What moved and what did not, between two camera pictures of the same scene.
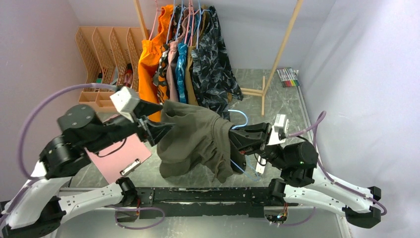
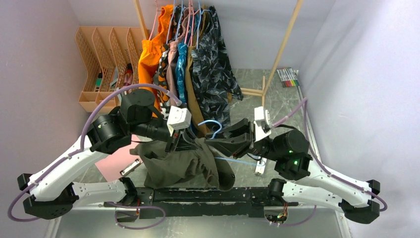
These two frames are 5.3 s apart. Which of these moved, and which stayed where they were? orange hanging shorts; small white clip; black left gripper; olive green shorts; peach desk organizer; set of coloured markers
Moved: olive green shorts; black left gripper
Stayed: orange hanging shorts; peach desk organizer; set of coloured markers; small white clip
